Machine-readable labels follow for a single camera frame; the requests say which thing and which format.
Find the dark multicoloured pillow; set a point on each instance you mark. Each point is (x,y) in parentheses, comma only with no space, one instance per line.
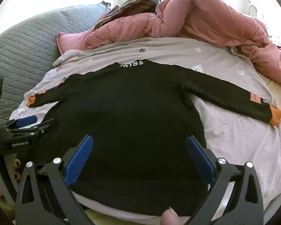
(133,4)

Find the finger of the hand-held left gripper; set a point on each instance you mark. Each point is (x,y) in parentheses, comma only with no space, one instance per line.
(25,120)
(41,126)

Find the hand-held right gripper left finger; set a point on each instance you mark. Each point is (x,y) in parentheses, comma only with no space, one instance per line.
(79,159)

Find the pink duvet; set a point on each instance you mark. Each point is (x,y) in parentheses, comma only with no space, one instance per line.
(201,16)

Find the grey quilted headboard cushion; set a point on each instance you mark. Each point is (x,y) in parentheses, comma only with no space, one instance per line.
(25,46)

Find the person's right hand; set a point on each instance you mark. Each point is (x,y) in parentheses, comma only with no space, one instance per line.
(171,218)

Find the grey quilted pillow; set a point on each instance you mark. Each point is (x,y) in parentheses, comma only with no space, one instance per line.
(84,16)

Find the floral print bed sheet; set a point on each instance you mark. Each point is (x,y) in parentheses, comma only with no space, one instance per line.
(224,133)

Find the pink frilled pillow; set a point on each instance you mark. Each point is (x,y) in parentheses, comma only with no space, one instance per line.
(70,41)

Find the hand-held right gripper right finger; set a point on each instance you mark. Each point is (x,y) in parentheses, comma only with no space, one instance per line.
(201,159)

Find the black printed t-shirt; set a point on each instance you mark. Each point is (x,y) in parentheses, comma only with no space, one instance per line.
(131,110)

